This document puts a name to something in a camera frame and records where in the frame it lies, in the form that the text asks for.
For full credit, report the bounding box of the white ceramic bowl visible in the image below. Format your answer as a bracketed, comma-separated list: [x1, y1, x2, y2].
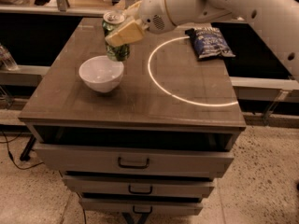
[78, 56, 124, 93]

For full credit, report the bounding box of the black floor cable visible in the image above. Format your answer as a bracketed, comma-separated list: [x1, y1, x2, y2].
[0, 131, 45, 171]

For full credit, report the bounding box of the blue chip bag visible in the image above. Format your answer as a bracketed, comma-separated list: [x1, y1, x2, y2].
[185, 27, 235, 60]

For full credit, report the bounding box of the grey drawer cabinet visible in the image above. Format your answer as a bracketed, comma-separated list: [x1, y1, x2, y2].
[17, 17, 247, 224]

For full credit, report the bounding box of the clear plastic bottle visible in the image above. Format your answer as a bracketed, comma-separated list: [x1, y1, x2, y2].
[0, 44, 19, 71]

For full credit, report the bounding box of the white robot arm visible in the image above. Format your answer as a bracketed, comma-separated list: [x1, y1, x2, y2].
[106, 0, 299, 80]

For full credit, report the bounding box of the green soda can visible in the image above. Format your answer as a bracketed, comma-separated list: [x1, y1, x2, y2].
[102, 10, 130, 62]

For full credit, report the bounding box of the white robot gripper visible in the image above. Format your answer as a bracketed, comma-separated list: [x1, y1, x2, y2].
[106, 0, 177, 47]

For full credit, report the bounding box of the top drawer with handle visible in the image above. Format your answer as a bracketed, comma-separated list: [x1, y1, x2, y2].
[35, 143, 234, 178]

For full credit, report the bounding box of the bottom drawer with handle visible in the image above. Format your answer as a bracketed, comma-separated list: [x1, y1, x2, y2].
[79, 198, 203, 216]

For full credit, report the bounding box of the middle drawer with handle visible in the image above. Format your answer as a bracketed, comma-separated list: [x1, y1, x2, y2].
[63, 175, 214, 198]

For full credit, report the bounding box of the drawer with handle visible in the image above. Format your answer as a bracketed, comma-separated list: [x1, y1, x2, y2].
[63, 175, 214, 198]
[79, 198, 203, 216]
[35, 143, 234, 178]

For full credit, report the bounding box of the metal window rail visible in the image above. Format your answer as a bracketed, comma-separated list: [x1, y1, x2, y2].
[0, 0, 138, 19]

